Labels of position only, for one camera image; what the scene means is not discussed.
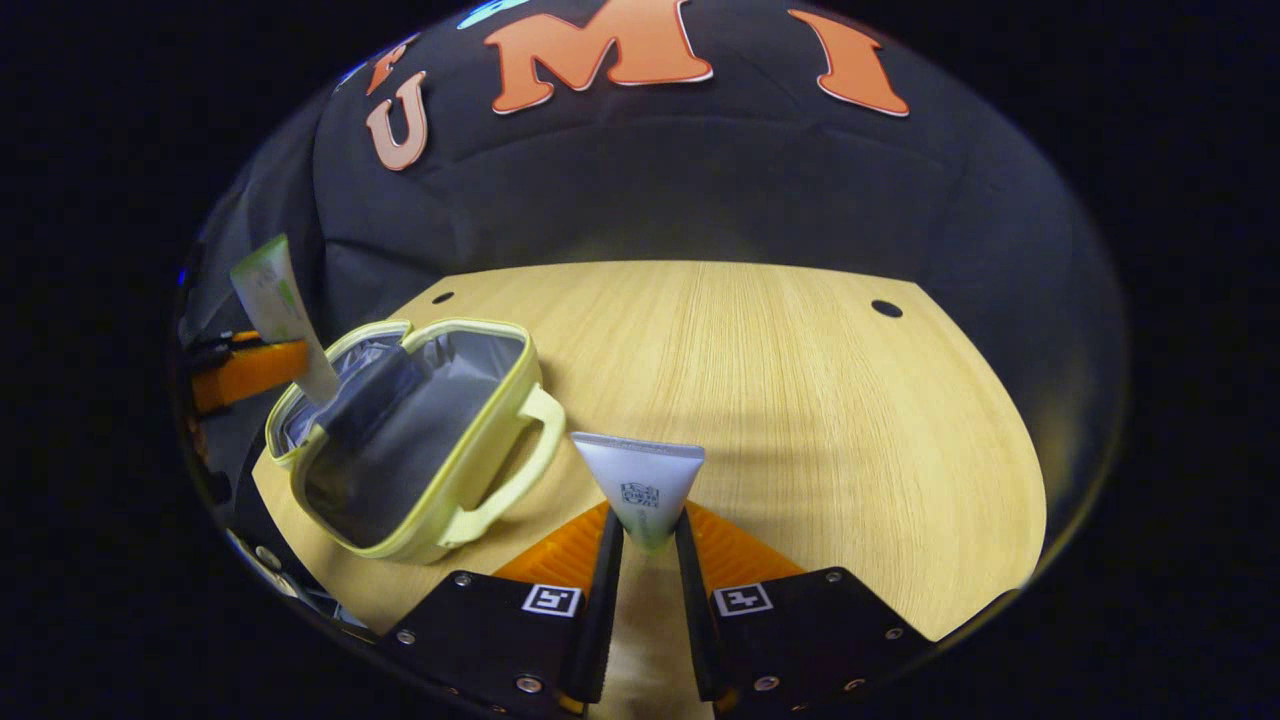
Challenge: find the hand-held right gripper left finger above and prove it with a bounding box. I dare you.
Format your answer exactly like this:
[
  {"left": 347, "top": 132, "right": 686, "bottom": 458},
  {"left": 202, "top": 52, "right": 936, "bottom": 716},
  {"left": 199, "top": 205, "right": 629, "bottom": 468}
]
[{"left": 380, "top": 503, "right": 626, "bottom": 707}]

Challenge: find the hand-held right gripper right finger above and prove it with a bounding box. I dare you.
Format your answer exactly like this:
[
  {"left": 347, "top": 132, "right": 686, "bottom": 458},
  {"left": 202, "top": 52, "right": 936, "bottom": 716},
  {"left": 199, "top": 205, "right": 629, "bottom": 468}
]
[{"left": 675, "top": 503, "right": 936, "bottom": 716}]

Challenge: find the green and white skincare tube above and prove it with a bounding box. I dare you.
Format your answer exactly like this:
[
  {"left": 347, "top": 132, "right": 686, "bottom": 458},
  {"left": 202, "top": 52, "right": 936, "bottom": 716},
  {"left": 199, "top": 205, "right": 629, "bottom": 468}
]
[{"left": 230, "top": 234, "right": 343, "bottom": 407}]

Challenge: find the pale yellow suitcase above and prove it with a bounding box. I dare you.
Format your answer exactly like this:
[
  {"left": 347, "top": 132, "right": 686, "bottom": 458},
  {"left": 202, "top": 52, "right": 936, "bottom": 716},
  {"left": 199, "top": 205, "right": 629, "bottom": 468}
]
[{"left": 262, "top": 318, "right": 567, "bottom": 564}]

